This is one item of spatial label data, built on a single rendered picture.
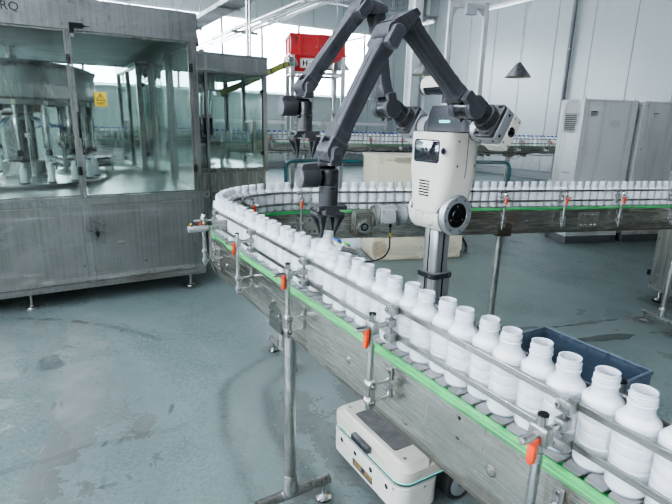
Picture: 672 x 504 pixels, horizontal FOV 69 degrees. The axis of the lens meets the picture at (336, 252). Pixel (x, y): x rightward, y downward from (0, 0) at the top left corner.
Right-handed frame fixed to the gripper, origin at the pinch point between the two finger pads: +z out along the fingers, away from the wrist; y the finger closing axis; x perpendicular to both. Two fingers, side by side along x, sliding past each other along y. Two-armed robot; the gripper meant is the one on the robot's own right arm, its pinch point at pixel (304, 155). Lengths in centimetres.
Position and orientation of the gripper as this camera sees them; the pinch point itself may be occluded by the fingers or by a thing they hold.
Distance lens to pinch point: 190.3
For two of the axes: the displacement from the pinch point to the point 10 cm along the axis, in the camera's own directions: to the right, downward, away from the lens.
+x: 5.1, 2.4, -8.3
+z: -0.2, 9.6, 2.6
